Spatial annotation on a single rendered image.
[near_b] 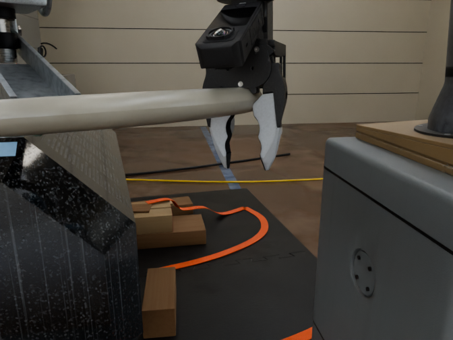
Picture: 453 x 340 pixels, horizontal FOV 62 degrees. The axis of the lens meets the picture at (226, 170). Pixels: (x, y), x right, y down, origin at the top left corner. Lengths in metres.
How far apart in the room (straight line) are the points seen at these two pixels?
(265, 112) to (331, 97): 6.37
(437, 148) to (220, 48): 0.36
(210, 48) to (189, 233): 1.82
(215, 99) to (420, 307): 0.37
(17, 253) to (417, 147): 0.85
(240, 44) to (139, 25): 5.91
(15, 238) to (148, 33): 5.44
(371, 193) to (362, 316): 0.21
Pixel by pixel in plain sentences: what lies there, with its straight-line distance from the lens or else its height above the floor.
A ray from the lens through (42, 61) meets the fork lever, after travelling 1.00.
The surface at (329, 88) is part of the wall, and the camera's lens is 6.78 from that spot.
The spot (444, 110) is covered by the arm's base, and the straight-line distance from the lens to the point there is 0.67.
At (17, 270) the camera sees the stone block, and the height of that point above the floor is 0.53.
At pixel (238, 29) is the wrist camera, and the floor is 1.02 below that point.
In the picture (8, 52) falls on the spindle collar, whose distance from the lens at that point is 1.17.
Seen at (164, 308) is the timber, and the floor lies 0.13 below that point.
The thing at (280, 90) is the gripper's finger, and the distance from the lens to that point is 0.44.
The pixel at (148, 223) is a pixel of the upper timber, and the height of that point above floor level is 0.16.
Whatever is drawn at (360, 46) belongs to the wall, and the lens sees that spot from 6.98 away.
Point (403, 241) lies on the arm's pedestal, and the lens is 0.57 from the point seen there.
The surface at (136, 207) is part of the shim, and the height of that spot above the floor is 0.21.
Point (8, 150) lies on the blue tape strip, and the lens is 0.99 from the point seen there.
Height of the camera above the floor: 0.99
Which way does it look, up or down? 16 degrees down
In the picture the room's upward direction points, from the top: straight up
